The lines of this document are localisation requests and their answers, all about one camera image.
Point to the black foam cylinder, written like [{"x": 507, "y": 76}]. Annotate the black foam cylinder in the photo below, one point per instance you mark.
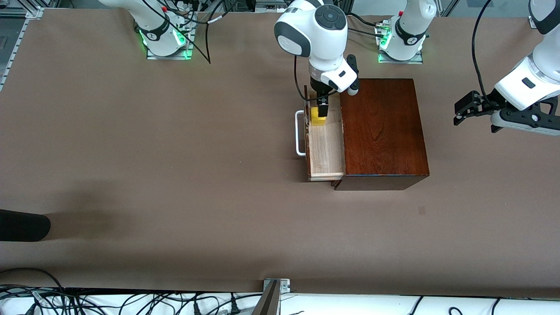
[{"x": 22, "y": 225}]

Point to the dark brown wooden cabinet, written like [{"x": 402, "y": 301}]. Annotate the dark brown wooden cabinet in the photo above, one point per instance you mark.
[{"x": 385, "y": 131}]

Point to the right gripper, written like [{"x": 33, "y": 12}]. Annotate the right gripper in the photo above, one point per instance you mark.
[{"x": 319, "y": 88}]

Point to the yellow block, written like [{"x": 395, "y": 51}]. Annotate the yellow block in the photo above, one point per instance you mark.
[{"x": 315, "y": 120}]

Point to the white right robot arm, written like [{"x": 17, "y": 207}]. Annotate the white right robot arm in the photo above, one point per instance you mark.
[{"x": 315, "y": 30}]

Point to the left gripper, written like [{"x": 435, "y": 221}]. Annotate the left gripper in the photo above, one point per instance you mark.
[{"x": 490, "y": 101}]

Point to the grey electronics box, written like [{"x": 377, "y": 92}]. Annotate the grey electronics box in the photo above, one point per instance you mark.
[{"x": 271, "y": 6}]

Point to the aluminium corner bracket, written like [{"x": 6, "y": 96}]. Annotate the aluminium corner bracket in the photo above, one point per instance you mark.
[{"x": 532, "y": 22}]

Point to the aluminium frame rail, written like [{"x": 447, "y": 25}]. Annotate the aluminium frame rail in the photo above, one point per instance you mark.
[{"x": 13, "y": 52}]

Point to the brown paper table cover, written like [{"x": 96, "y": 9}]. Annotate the brown paper table cover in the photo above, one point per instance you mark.
[{"x": 175, "y": 175}]

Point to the dark metal post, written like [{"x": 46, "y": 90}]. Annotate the dark metal post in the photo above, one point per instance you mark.
[{"x": 267, "y": 302}]

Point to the silver metal bracket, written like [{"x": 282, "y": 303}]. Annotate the silver metal bracket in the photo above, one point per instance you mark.
[{"x": 283, "y": 285}]

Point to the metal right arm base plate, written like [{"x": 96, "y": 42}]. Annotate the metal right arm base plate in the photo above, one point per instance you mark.
[{"x": 168, "y": 57}]

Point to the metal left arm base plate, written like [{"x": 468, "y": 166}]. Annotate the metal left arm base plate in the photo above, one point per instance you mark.
[{"x": 400, "y": 61}]

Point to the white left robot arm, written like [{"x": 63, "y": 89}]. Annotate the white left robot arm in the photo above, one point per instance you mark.
[{"x": 409, "y": 30}]

